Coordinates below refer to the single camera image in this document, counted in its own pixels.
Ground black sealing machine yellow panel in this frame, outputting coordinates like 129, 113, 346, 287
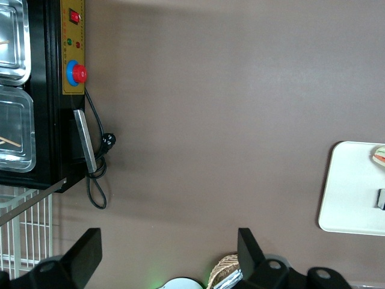
0, 0, 88, 194

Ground aluminium foil containers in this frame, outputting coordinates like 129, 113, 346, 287
214, 269, 244, 289

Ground silver metal handle bar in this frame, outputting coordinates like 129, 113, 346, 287
73, 109, 98, 175

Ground steel tray with short stick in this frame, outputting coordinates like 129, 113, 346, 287
0, 0, 32, 84

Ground red knob on blue ring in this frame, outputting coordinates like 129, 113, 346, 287
66, 59, 88, 87

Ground cream plastic serving tray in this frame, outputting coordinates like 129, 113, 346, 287
318, 140, 385, 237

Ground woven wicker basket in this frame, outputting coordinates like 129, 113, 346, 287
209, 253, 242, 289

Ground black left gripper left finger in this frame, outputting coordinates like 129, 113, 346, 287
10, 228, 103, 289

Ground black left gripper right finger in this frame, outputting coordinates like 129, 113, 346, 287
237, 228, 304, 289

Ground long wooden stick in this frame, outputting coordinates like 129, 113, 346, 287
0, 136, 22, 148

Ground white wire rack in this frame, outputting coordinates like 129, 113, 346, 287
0, 184, 54, 279

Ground thin silver metal strip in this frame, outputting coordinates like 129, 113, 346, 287
0, 178, 67, 227

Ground wrapped triangle sandwich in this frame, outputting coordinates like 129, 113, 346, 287
370, 144, 385, 168

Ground black power cable with plug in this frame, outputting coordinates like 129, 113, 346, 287
84, 87, 118, 210

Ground steel tray with long stick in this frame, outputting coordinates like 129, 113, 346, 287
0, 85, 37, 173

